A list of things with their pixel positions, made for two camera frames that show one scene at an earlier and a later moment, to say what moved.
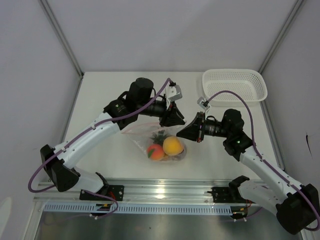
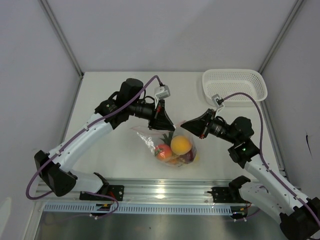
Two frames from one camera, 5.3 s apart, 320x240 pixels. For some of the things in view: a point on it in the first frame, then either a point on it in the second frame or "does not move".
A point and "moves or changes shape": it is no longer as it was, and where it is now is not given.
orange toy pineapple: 158,138 → 175,158
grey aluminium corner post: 281,34 does not move
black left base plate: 115,192 does not move
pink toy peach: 155,152 → 163,152
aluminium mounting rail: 149,191 does not move
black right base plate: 227,195 does not move
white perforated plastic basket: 249,84 does not move
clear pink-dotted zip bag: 159,143 moves or changes shape
